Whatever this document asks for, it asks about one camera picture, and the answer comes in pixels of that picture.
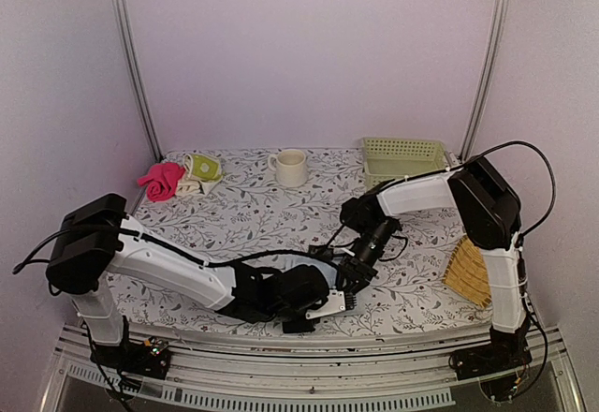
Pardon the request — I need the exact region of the pink rolled towel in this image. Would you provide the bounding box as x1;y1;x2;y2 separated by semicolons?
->
137;162;185;202

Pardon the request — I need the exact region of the light blue towel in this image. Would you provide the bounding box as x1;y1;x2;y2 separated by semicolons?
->
284;256;360;316

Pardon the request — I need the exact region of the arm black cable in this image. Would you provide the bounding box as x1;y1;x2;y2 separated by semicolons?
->
12;224;319;275
373;140;559;244

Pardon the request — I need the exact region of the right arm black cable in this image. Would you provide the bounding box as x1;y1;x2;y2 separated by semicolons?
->
373;140;559;244

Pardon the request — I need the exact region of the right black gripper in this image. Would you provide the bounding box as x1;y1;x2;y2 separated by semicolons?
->
337;218;397;298

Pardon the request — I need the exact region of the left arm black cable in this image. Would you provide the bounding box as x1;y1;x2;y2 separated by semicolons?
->
12;224;319;275

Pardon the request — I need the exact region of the left aluminium frame post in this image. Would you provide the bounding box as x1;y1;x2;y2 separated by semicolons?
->
111;0;163;162

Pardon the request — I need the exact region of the yellow bamboo tray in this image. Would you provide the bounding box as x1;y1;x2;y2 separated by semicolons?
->
442;236;491;309

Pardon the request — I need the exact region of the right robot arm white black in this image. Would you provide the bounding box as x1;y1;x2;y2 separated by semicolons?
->
336;156;532;380

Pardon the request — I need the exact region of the right aluminium frame post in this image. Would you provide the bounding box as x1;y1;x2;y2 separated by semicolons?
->
459;0;509;160

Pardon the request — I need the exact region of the aluminium frame post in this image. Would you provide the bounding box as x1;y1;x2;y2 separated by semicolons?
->
111;0;163;162
459;0;509;160

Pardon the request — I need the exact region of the green plastic basket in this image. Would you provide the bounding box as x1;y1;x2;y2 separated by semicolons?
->
361;137;449;190

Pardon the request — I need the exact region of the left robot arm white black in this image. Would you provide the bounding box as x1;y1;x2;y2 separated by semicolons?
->
46;194;330;378

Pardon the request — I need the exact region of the cream ceramic mug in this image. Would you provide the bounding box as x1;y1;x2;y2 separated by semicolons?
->
267;149;308;188

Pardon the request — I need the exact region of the cream green patterned towel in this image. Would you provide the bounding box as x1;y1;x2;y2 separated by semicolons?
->
176;154;223;197

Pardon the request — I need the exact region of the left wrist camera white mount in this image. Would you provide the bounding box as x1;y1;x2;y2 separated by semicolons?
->
305;289;357;320

